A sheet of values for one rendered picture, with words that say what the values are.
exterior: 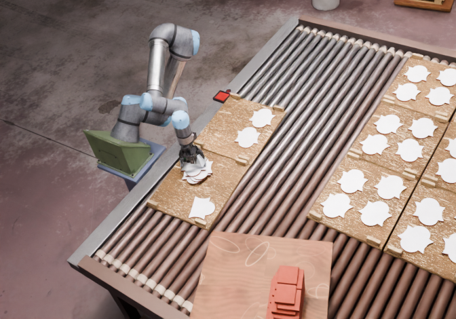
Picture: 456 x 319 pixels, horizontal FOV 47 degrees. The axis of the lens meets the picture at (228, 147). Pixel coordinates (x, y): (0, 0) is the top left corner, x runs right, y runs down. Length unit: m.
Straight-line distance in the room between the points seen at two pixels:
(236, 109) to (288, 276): 1.23
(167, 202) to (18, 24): 4.02
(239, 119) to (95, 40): 2.91
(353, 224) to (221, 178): 0.66
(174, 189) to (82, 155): 1.81
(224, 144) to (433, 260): 1.13
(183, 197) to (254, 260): 0.55
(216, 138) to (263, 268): 0.87
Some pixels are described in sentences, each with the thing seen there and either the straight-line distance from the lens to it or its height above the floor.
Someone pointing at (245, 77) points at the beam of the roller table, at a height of 0.92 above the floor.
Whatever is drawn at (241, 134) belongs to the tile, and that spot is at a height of 0.94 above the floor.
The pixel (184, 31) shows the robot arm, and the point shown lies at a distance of 2.58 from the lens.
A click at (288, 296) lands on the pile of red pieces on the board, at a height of 1.21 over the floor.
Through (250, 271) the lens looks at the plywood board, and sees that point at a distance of 2.10.
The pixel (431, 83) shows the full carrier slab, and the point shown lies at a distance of 3.00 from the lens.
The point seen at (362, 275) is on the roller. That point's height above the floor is 0.92.
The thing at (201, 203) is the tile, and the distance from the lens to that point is 2.44.
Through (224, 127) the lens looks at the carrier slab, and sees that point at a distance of 2.76.
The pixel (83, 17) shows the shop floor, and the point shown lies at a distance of 5.89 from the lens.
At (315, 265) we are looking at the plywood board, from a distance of 2.10.
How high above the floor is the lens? 2.86
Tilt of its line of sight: 46 degrees down
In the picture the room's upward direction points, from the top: 11 degrees counter-clockwise
